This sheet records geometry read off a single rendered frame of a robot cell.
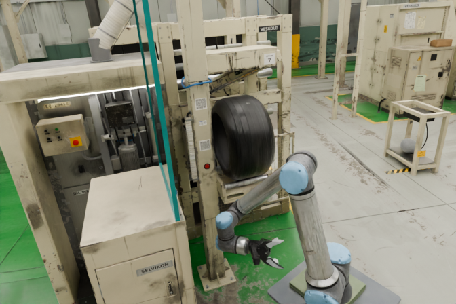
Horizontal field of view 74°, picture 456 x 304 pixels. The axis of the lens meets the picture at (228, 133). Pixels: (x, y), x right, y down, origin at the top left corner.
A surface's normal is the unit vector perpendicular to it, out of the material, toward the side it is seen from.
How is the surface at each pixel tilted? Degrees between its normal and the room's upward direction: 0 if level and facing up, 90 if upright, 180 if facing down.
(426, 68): 90
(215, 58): 90
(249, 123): 53
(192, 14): 90
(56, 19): 90
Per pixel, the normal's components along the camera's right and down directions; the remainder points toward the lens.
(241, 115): 0.14, -0.54
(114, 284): 0.32, 0.33
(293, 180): -0.54, 0.25
